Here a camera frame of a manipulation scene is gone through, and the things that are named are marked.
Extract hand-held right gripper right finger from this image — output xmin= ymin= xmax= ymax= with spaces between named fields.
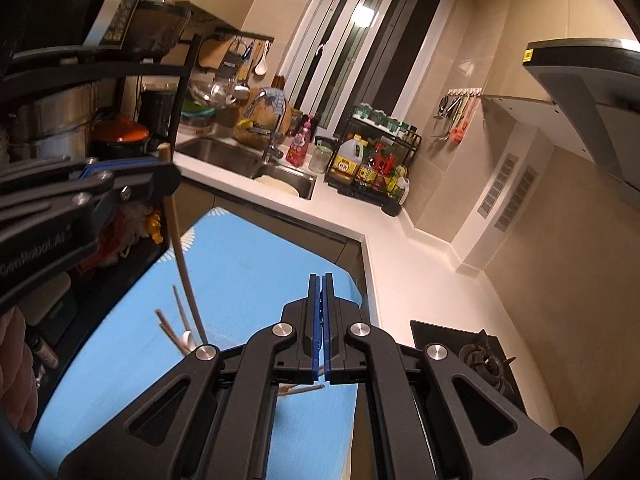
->
xmin=322 ymin=273 xmax=587 ymax=480

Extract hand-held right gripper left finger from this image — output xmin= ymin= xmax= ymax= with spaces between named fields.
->
xmin=56 ymin=274 xmax=322 ymax=480

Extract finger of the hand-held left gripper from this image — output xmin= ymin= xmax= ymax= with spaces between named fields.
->
xmin=0 ymin=161 xmax=182 ymax=222
xmin=0 ymin=156 xmax=162 ymax=187

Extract clear plastic container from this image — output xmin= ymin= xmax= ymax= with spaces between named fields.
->
xmin=187 ymin=329 xmax=244 ymax=356

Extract person's left hand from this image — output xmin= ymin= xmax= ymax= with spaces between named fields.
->
xmin=0 ymin=304 xmax=41 ymax=435

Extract black pot orange lid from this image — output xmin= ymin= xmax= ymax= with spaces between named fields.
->
xmin=89 ymin=114 xmax=151 ymax=159

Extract yellow plastic item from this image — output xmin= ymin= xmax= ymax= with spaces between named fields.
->
xmin=144 ymin=212 xmax=165 ymax=245

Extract white storage box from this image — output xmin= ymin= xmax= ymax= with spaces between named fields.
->
xmin=19 ymin=274 xmax=72 ymax=327

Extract black jug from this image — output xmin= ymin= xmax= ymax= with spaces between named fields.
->
xmin=138 ymin=88 xmax=175 ymax=139

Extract red plastic bag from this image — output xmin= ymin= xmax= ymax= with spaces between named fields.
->
xmin=97 ymin=205 xmax=151 ymax=267

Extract stainless steel sink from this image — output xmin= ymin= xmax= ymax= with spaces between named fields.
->
xmin=174 ymin=137 xmax=319 ymax=202

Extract blue table cover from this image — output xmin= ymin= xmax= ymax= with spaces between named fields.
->
xmin=30 ymin=210 xmax=364 ymax=480

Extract stainless steel pot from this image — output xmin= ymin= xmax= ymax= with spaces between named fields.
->
xmin=4 ymin=84 xmax=96 ymax=162

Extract black shelf rack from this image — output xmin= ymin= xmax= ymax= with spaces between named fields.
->
xmin=0 ymin=2 xmax=276 ymax=272

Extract black gas stove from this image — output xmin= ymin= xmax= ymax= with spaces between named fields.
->
xmin=410 ymin=318 xmax=529 ymax=412

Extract wooden cutting board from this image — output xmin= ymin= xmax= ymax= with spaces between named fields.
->
xmin=232 ymin=87 xmax=294 ymax=151

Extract glass bowl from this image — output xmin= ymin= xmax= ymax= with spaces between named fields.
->
xmin=187 ymin=72 xmax=239 ymax=109

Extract white plate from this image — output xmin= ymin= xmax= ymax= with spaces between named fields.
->
xmin=254 ymin=174 xmax=301 ymax=197

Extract metal faucet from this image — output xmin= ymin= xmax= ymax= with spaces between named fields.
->
xmin=242 ymin=90 xmax=289 ymax=165

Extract metal ladle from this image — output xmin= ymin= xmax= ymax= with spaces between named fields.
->
xmin=232 ymin=45 xmax=256 ymax=101

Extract brown plastic container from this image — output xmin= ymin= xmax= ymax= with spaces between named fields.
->
xmin=127 ymin=0 xmax=192 ymax=61

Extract hanging wooden board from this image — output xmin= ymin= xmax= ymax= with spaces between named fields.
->
xmin=197 ymin=37 xmax=234 ymax=72

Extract dark sauce bottle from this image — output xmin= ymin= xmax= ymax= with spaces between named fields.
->
xmin=355 ymin=142 xmax=384 ymax=189

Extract metal grater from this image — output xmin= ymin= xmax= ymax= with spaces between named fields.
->
xmin=219 ymin=42 xmax=246 ymax=74

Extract yellow label oil bottle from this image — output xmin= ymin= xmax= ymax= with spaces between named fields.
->
xmin=332 ymin=134 xmax=370 ymax=184

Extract blue dish cloth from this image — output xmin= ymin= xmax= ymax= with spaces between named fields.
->
xmin=259 ymin=87 xmax=289 ymax=114

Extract glass jar green lid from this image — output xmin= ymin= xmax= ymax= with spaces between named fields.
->
xmin=308 ymin=140 xmax=335 ymax=175

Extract red sauce bottle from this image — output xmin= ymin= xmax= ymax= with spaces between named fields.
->
xmin=380 ymin=152 xmax=399 ymax=192

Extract pink dish soap bottle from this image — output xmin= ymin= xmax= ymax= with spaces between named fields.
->
xmin=284 ymin=114 xmax=316 ymax=166

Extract black microwave oven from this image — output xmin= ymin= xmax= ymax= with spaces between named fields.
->
xmin=9 ymin=0 xmax=161 ymax=57

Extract row of spice jars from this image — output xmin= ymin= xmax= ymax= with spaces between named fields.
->
xmin=352 ymin=103 xmax=419 ymax=137

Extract white framed window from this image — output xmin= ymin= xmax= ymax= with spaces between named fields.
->
xmin=279 ymin=0 xmax=457 ymax=134

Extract orange kitchen tool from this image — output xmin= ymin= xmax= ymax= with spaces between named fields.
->
xmin=449 ymin=97 xmax=474 ymax=145

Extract grey range hood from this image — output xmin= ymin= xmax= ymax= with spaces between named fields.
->
xmin=522 ymin=36 xmax=640 ymax=187

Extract black wire seasoning rack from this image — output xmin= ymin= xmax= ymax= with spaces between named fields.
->
xmin=323 ymin=104 xmax=424 ymax=207

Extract wall vent grille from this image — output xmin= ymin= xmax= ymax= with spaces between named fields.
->
xmin=477 ymin=152 xmax=520 ymax=220
xmin=493 ymin=164 xmax=539 ymax=234

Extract hanging utensils on wall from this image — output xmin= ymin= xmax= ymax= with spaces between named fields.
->
xmin=432 ymin=95 xmax=464 ymax=142

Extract beige wall cabinet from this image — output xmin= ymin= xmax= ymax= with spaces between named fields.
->
xmin=479 ymin=91 xmax=559 ymax=127

